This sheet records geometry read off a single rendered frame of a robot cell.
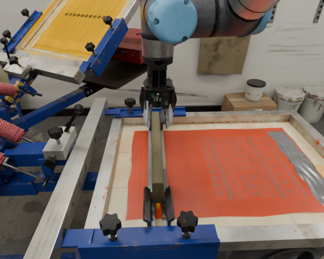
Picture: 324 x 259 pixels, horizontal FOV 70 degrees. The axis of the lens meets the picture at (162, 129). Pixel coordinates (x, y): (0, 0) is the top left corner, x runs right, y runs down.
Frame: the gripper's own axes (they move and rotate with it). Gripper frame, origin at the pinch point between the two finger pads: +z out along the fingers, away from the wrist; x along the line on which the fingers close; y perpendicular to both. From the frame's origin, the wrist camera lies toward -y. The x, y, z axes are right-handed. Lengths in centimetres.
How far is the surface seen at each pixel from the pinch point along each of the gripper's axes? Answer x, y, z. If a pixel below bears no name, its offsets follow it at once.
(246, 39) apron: 100, -194, 19
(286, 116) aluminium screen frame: 56, -25, 14
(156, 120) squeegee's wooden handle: -0.3, -11.3, 6.0
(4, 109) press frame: -60, -26, 9
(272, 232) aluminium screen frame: 25.2, 27.6, 13.0
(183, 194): 6.8, 12.6, 16.5
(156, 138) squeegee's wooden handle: -0.5, -0.7, 6.0
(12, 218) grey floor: -106, -53, 112
